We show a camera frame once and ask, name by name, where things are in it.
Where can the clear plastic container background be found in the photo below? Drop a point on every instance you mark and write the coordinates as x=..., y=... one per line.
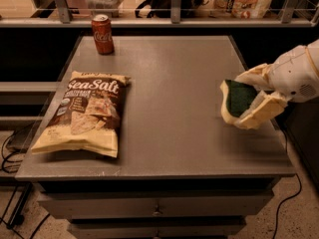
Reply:
x=107, y=7

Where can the green and yellow sponge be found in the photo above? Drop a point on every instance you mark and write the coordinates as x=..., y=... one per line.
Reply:
x=236, y=100

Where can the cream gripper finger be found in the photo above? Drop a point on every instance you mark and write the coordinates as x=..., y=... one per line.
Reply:
x=263, y=108
x=256, y=77

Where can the metal railing shelf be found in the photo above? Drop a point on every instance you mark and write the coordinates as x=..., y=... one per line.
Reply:
x=76, y=14

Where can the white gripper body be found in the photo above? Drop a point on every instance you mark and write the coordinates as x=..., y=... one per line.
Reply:
x=293, y=74

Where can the red coke can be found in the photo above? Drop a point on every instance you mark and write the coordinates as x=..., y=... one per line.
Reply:
x=102, y=33

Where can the grey drawer cabinet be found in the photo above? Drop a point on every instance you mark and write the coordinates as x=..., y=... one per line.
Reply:
x=181, y=172

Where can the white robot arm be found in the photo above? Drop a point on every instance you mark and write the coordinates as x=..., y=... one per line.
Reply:
x=292, y=77

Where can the sea salt chips bag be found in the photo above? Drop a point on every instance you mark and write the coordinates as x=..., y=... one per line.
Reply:
x=88, y=116

